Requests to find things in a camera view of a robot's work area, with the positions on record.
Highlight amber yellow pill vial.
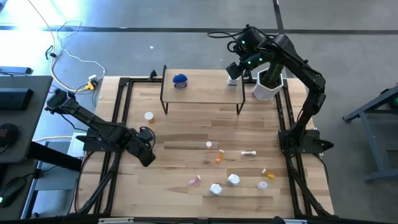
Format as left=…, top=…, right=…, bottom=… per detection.
left=261, top=168, right=276, bottom=180

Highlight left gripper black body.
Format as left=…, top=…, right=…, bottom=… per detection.
left=126, top=127, right=156, bottom=168

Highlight blue-capped Tums bottle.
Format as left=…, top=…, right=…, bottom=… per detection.
left=172, top=73, right=189, bottom=91

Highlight yellow floor cable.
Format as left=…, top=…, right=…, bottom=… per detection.
left=27, top=0, right=91, bottom=93

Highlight black rectangular desk device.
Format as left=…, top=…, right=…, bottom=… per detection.
left=0, top=88, right=34, bottom=111

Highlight white floor cable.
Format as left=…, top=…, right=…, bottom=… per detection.
left=55, top=20, right=106, bottom=78

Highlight grey metal cart frame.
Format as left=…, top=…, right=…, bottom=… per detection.
left=341, top=84, right=398, bottom=184

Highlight magenta pink pill vial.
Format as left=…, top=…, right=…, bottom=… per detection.
left=188, top=174, right=202, bottom=187

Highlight dark grey desk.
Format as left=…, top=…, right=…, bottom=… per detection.
left=0, top=74, right=53, bottom=222

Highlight round black puck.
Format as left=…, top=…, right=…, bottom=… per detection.
left=0, top=123, right=19, bottom=149

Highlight white hexagonal planter pot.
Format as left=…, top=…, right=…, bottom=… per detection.
left=252, top=68, right=284, bottom=101

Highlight wooden shelf black metal legs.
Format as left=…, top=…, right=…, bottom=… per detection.
left=160, top=64, right=246, bottom=116

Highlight black slanted bar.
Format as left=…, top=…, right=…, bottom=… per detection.
left=27, top=141, right=83, bottom=172

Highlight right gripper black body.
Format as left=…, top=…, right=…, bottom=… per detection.
left=226, top=53, right=268, bottom=81

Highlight dark flat device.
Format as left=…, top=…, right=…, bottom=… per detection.
left=0, top=66, right=34, bottom=75

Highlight black computer mouse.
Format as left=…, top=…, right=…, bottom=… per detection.
left=0, top=177, right=27, bottom=208

